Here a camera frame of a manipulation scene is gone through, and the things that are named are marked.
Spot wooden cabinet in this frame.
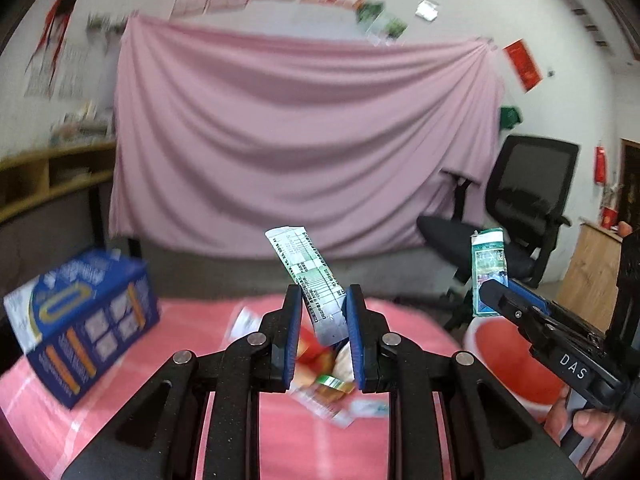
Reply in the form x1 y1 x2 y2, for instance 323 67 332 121
557 220 626 301

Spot red tassel wall hanging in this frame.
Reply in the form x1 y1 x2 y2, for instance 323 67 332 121
25 0 83 98

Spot stack of papers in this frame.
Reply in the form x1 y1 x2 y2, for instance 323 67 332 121
50 100 113 143

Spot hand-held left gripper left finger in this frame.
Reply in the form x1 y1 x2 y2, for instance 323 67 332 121
60 284 303 480

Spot person's right hand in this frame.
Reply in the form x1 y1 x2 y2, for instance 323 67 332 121
544 385 632 463

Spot wooden wall shelf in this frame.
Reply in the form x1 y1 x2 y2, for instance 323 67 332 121
0 140 117 226

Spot green wall photos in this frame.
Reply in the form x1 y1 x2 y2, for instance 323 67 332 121
356 1 408 43

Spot black office chair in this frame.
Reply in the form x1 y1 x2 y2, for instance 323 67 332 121
417 135 581 331

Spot pink hanging curtain cloth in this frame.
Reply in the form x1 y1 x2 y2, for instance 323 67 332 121
109 14 506 261

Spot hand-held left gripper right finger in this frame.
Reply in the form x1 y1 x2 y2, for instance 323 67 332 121
344 284 583 480

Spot green foil snack wrapper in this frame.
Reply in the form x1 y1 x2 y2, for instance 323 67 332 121
470 229 508 318

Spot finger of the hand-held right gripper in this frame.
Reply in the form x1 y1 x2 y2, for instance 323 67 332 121
477 280 538 333
506 279 557 315

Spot red plastic bucket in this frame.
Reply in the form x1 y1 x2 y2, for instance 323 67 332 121
462 317 568 423

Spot blue cardboard box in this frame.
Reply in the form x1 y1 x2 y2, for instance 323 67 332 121
4 247 162 409

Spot red paper wall sign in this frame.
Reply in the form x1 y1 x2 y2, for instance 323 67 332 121
502 40 543 92

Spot white green printed sachet wrapper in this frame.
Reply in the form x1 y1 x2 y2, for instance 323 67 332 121
265 225 351 346

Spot pile of snack wrappers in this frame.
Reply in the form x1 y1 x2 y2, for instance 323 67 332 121
227 307 391 428

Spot pink checked tablecloth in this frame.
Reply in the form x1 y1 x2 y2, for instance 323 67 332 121
0 294 466 480

